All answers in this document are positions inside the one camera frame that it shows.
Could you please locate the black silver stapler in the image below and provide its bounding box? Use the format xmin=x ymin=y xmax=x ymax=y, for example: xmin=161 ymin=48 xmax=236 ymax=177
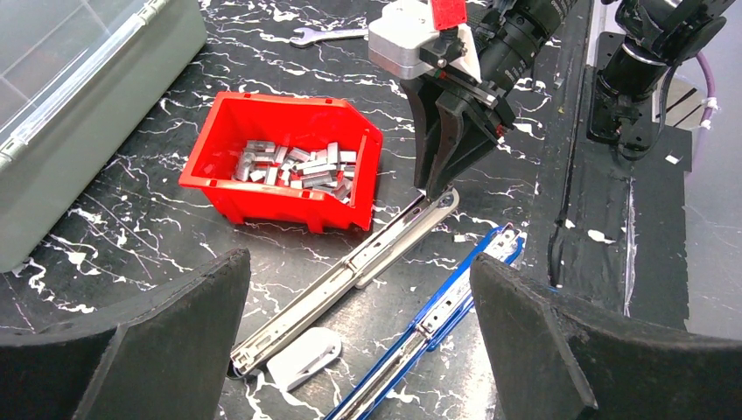
xmin=227 ymin=186 xmax=460 ymax=378

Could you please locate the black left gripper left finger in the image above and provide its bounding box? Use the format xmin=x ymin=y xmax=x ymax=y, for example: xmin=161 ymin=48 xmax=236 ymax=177
xmin=1 ymin=248 xmax=250 ymax=419

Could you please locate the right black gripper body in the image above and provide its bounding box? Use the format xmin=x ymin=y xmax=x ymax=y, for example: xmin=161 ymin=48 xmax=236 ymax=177
xmin=420 ymin=1 xmax=574 ymax=130

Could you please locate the silver open-end wrench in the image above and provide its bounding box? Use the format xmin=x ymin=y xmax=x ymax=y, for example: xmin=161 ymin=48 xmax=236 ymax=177
xmin=289 ymin=27 xmax=368 ymax=48

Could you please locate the clear plastic storage box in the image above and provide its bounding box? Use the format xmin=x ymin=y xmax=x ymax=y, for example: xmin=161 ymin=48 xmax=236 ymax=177
xmin=1 ymin=1 xmax=207 ymax=271

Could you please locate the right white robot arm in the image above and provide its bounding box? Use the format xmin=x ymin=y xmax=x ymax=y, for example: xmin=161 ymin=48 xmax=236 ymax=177
xmin=402 ymin=1 xmax=726 ymax=197

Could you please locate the pile of staple strips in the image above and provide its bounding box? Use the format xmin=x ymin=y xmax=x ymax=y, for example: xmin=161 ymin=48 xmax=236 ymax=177
xmin=232 ymin=140 xmax=358 ymax=204

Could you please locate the blue stapler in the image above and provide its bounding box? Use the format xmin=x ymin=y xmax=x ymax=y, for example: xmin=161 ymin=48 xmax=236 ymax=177
xmin=326 ymin=223 xmax=526 ymax=419

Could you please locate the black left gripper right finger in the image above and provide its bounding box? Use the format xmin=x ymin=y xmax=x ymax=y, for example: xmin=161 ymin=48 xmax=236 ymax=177
xmin=470 ymin=254 xmax=741 ymax=419

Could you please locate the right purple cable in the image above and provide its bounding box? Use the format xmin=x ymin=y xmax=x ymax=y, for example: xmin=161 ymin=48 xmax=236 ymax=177
xmin=692 ymin=49 xmax=720 ymax=131

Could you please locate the red plastic bin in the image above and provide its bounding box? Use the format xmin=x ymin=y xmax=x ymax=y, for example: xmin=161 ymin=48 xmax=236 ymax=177
xmin=178 ymin=92 xmax=383 ymax=233

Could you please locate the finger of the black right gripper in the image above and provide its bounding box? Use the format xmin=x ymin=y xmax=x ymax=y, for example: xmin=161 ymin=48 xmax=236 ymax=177
xmin=429 ymin=101 xmax=502 ymax=197
xmin=401 ymin=78 xmax=445 ymax=198

